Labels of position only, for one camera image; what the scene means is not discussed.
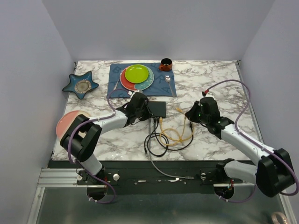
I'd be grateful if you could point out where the pink and cream plate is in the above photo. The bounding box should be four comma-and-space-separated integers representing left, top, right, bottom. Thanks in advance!
56, 110, 90, 140

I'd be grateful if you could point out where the aluminium rail frame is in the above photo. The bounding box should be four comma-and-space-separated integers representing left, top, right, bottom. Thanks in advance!
27, 168, 298, 224

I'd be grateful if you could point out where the blue star shaped dish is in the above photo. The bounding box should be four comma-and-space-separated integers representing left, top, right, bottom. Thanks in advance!
62, 71, 99, 99

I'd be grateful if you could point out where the silver spoon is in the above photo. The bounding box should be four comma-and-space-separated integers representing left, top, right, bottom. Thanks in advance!
164, 75, 177, 97

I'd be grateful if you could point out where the red and teal plate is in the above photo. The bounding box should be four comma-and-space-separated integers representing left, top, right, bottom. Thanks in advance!
120, 66, 155, 91

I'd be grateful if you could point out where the lime green plate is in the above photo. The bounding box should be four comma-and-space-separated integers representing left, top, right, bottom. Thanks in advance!
125, 64, 149, 84

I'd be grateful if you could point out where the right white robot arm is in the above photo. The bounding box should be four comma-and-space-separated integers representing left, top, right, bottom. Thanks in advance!
185, 97, 299, 197

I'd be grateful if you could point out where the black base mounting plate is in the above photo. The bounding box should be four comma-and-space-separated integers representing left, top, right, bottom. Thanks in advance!
77, 161, 242, 195

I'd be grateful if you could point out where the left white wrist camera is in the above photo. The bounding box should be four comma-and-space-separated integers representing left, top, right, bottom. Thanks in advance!
131, 89, 143, 94

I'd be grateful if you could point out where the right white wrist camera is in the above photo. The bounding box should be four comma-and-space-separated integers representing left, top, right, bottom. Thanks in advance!
202, 90, 214, 98

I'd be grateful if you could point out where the silver fork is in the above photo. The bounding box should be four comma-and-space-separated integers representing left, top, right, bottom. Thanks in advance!
113, 70, 123, 90

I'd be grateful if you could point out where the black network switch box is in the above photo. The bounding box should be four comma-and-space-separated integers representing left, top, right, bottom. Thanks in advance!
148, 101, 166, 118

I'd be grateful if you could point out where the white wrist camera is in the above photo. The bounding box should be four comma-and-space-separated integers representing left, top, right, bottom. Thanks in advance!
202, 90, 214, 98
131, 89, 143, 94

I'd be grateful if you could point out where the black power cable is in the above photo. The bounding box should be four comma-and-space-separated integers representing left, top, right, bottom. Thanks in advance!
143, 116, 194, 157

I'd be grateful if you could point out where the brown ceramic mug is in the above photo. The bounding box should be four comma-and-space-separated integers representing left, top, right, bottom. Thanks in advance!
158, 58, 172, 71

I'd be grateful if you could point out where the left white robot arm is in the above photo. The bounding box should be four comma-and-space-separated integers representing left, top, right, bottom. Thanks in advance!
56, 91, 152, 184

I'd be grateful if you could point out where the pink ring object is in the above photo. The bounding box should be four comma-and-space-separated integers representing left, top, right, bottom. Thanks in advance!
271, 212, 289, 224

